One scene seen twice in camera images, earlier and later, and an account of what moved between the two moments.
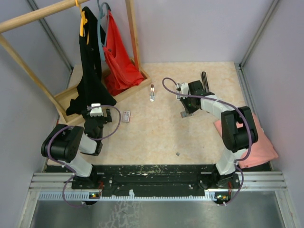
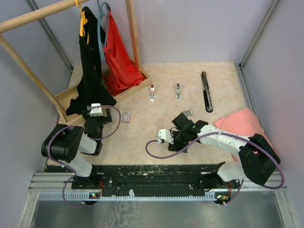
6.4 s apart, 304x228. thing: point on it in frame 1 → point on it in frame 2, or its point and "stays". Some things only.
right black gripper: [188, 110] → [175, 147]
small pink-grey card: [184, 114] stays
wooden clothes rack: [61, 102] stays
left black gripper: [108, 118] stays
